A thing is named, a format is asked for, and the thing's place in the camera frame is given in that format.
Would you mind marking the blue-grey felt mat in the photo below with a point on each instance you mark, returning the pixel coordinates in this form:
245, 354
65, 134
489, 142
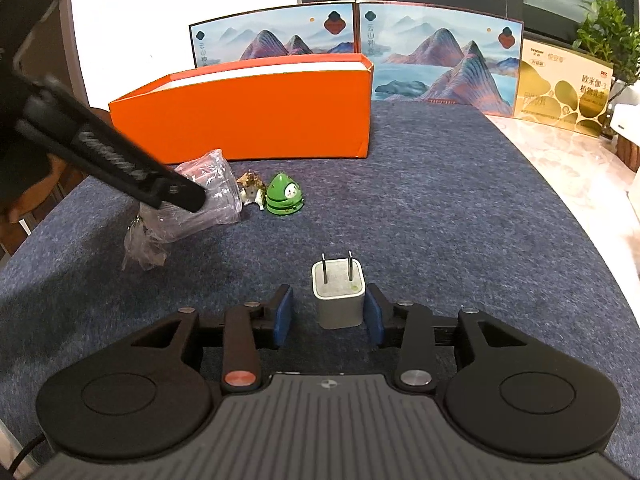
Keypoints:
450, 220

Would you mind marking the clear plastic bag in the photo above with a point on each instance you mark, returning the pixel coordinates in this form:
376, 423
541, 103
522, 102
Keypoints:
215, 185

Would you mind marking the large landscape print box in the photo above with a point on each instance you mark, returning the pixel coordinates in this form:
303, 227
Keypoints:
440, 60

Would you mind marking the green potted plant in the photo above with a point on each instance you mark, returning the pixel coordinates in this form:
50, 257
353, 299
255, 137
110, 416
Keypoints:
607, 35

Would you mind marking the orange cardboard box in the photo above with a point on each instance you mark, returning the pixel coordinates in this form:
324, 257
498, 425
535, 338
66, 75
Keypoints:
240, 115

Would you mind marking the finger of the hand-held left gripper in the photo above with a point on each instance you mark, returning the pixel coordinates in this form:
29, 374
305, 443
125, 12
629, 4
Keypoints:
115, 157

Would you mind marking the green round toy figure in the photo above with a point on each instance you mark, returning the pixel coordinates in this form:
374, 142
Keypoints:
282, 195

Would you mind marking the white plug charger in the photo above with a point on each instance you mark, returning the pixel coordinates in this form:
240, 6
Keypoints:
339, 295

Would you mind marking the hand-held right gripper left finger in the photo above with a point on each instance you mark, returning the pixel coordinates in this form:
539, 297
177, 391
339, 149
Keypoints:
283, 317

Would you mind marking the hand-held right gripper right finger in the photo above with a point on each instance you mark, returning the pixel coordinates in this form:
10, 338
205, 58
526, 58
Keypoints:
374, 316

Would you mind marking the gold printed box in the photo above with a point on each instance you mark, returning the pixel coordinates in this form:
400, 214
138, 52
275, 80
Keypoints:
565, 87

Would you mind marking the small landscape print box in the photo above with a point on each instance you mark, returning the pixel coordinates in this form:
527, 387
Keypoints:
270, 35

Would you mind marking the small brown white figurine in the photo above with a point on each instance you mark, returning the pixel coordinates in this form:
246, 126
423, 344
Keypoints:
251, 189

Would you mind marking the white object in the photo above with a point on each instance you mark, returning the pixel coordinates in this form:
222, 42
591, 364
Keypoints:
627, 122

